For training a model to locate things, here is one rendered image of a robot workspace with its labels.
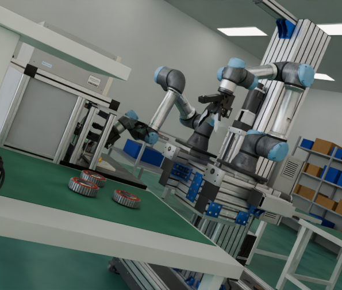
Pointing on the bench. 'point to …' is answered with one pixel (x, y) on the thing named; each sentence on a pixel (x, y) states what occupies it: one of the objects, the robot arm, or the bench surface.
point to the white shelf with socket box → (100, 65)
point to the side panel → (39, 119)
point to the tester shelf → (64, 84)
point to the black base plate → (120, 175)
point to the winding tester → (91, 79)
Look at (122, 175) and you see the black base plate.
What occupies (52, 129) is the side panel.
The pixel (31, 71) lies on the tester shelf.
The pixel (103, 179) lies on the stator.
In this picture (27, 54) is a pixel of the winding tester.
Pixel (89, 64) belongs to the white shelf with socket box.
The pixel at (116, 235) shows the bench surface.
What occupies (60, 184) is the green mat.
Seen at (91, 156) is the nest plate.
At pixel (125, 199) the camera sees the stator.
